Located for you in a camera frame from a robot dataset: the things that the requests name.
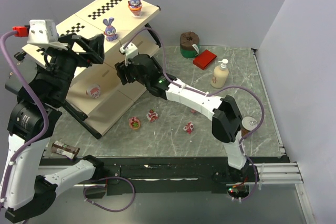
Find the purple sitting bunny toy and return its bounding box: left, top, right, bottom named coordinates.
left=102, top=17, right=118, bottom=42

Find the pink white small toy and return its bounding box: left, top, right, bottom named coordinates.
left=86, top=84, right=101, bottom=99

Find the strawberry cake toy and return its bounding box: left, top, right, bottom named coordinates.
left=146, top=109, right=159, bottom=122

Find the red white fish toy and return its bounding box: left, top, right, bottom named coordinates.
left=183, top=122, right=194, bottom=134

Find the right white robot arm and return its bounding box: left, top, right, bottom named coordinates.
left=114, top=54, right=248, bottom=174

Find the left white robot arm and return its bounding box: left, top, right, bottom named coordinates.
left=1, top=34, right=104, bottom=223

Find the beige three-tier shelf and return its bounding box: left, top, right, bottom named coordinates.
left=14, top=0, right=161, bottom=140

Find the brown green plush toy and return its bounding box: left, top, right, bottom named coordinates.
left=180, top=31, right=200, bottom=58

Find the pink clover donut toy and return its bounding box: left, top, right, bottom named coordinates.
left=129, top=116, right=141, bottom=130

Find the red box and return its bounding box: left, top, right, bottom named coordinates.
left=193, top=49, right=217, bottom=70

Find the brown snack packet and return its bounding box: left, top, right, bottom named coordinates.
left=51, top=141, right=80, bottom=160

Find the beige soap pump bottle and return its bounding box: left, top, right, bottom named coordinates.
left=211, top=59, right=229, bottom=89

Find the tin can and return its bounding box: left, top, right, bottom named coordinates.
left=241, top=116, right=258, bottom=136

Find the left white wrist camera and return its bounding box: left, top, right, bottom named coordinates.
left=27, top=19, right=67, bottom=50

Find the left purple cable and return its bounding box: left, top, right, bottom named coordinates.
left=0, top=30, right=49, bottom=209

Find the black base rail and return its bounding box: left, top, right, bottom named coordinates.
left=72, top=155, right=266, bottom=196

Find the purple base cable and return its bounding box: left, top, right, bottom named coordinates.
left=83, top=176, right=137, bottom=213

